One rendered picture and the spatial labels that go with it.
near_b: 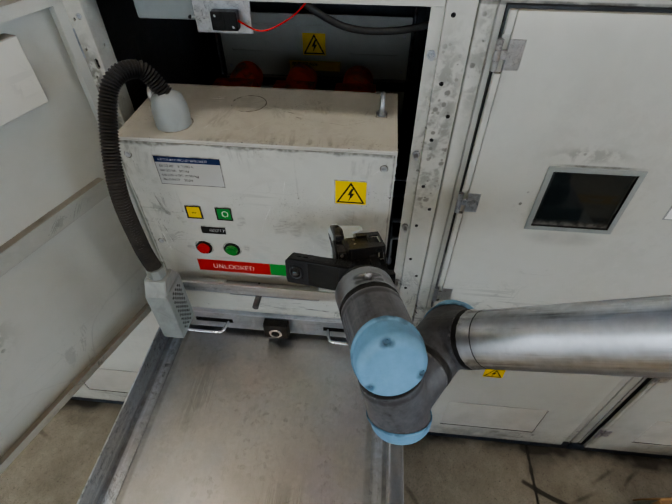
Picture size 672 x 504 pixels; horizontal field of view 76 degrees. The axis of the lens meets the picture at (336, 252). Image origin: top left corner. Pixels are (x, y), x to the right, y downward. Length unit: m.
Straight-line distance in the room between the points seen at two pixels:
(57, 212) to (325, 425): 0.69
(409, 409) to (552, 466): 1.48
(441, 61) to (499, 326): 0.45
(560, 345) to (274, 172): 0.51
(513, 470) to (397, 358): 1.50
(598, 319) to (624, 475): 1.64
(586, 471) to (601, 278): 1.07
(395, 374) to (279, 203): 0.41
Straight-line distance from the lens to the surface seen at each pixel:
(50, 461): 2.19
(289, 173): 0.77
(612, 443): 2.05
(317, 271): 0.68
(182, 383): 1.11
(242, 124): 0.82
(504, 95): 0.84
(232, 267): 0.97
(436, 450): 1.94
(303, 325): 1.07
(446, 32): 0.80
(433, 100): 0.84
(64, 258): 1.06
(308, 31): 1.46
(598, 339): 0.55
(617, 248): 1.13
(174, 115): 0.82
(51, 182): 1.00
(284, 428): 1.02
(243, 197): 0.83
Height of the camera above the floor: 1.78
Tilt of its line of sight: 45 degrees down
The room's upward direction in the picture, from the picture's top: straight up
